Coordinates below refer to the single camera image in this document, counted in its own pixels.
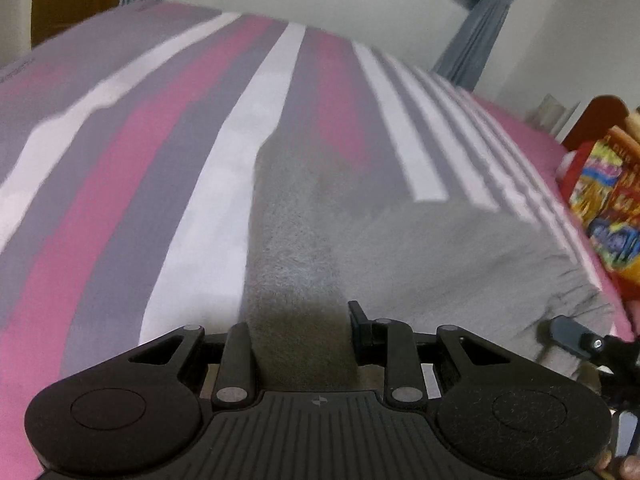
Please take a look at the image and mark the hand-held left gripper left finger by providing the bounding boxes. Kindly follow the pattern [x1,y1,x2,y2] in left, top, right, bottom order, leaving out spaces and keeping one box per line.
[127,322,259,409]

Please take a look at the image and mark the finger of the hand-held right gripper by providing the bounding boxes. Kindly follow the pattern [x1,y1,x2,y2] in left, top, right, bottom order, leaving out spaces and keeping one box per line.
[548,315,603,360]

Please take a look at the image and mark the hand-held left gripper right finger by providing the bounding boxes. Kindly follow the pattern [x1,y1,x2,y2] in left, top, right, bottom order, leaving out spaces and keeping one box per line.
[347,301,502,406]

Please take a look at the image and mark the grey pants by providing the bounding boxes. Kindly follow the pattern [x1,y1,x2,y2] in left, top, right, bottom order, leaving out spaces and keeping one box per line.
[239,132,618,391]

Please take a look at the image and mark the person's right hand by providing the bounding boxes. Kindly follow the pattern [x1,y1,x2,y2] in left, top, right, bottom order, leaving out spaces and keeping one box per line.
[597,452,640,480]

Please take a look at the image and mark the colourful printed packet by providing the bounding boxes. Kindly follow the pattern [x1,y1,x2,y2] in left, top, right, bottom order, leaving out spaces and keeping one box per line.
[560,127,640,301]

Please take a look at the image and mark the reddish brown rounded object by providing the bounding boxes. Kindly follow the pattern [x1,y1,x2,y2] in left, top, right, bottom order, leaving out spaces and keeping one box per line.
[564,95,631,153]

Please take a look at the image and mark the striped pink grey bed sheet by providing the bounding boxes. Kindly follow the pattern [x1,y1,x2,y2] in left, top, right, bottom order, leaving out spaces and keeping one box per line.
[0,0,640,480]

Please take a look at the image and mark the wall socket plate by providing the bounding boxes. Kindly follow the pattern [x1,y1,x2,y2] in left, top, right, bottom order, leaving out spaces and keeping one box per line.
[532,94,581,136]

